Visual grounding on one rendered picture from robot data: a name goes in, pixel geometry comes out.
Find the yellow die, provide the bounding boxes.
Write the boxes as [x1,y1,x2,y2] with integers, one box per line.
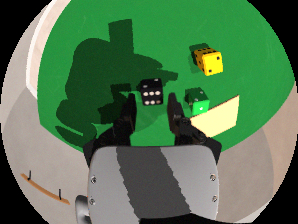
[194,47,223,76]

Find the black die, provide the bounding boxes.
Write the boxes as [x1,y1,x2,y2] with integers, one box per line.
[140,78,163,106]

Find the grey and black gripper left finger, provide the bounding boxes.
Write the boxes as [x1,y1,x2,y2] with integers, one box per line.
[83,93,137,168]

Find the green die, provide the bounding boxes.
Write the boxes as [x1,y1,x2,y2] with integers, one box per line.
[189,90,210,115]

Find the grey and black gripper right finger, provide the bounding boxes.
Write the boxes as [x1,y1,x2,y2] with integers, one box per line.
[167,93,222,165]

